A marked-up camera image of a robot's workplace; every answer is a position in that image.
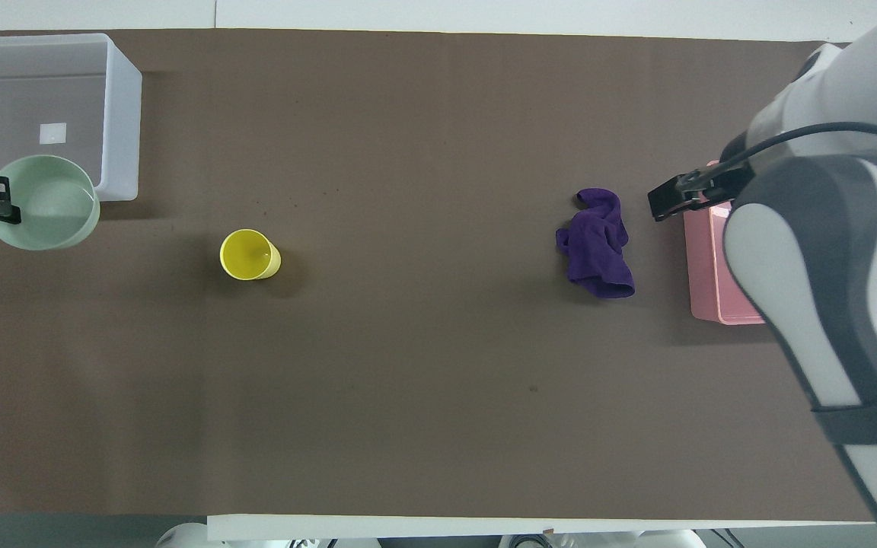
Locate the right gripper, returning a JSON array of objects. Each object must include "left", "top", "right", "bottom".
[{"left": 715, "top": 134, "right": 757, "bottom": 203}]

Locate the pink box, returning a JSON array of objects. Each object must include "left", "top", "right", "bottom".
[{"left": 683, "top": 160, "right": 771, "bottom": 327}]

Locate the pale green bowl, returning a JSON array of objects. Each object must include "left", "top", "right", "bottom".
[{"left": 0, "top": 155, "right": 102, "bottom": 251}]

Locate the translucent white plastic bin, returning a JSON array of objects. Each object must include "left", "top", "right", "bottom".
[{"left": 0, "top": 33, "right": 142, "bottom": 202}]

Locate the purple cloth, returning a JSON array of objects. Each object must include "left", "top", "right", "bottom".
[{"left": 556, "top": 188, "right": 636, "bottom": 300}]

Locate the yellow cup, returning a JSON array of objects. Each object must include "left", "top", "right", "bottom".
[{"left": 219, "top": 228, "right": 282, "bottom": 282}]

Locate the black cable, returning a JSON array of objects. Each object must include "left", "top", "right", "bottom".
[{"left": 678, "top": 122, "right": 877, "bottom": 191}]

